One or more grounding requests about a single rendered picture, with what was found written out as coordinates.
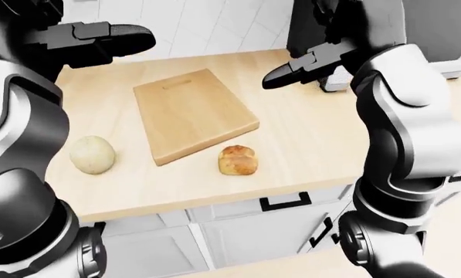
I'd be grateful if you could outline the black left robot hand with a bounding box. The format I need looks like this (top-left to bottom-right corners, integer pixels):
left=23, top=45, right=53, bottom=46
left=28, top=22, right=157, bottom=70

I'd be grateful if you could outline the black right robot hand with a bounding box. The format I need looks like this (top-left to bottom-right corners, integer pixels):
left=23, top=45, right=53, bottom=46
left=261, top=42, right=358, bottom=90

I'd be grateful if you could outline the golden bread loaf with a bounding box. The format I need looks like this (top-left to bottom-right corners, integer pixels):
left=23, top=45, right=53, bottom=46
left=217, top=144, right=261, bottom=176

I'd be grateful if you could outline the wooden cutting board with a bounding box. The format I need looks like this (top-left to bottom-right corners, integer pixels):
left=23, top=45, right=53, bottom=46
left=132, top=67, right=261, bottom=167

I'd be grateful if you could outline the round pale dough ball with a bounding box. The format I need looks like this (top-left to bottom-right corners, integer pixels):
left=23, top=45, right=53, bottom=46
left=68, top=134, right=117, bottom=176

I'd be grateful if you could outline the white kitchen cabinet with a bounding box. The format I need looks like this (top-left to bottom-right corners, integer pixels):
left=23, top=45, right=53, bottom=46
left=79, top=183, right=364, bottom=272

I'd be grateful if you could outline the black drawer handle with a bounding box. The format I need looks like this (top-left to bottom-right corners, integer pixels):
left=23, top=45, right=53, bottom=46
left=259, top=191, right=312, bottom=212

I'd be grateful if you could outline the black cabinet door handle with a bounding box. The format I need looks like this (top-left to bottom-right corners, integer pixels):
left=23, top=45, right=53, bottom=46
left=309, top=218, right=334, bottom=242

